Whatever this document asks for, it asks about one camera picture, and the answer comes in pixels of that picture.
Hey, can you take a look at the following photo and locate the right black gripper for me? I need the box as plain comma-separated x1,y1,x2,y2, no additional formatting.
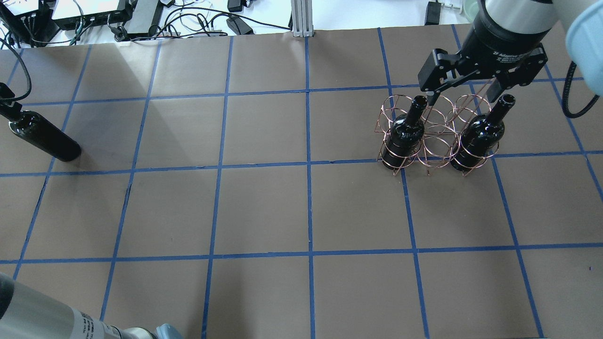
418,12,549,106

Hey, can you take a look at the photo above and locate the dark wine bottle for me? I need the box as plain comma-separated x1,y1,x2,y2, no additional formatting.
0,103,81,162

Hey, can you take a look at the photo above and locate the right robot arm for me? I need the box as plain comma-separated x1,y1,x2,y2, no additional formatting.
418,0,603,105

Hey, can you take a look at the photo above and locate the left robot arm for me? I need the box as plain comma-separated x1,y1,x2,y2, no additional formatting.
0,83,182,339

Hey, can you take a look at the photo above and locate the dark bottle in basket right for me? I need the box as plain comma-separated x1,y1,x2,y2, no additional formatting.
450,94,515,172

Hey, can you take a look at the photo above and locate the dark bottle in basket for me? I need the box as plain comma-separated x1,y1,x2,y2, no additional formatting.
450,94,515,172
381,95,428,171

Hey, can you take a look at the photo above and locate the dark bottle in basket left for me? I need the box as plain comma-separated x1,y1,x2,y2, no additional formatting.
381,95,428,171

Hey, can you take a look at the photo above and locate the black power adapter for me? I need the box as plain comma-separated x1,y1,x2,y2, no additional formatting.
226,16,254,36

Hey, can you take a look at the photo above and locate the copper wire wine basket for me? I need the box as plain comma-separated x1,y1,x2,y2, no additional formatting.
375,94,494,176

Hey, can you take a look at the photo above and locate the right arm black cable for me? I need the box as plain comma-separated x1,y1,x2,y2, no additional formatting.
562,59,601,118

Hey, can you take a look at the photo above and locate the aluminium frame post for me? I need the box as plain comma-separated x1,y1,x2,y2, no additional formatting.
291,0,315,37

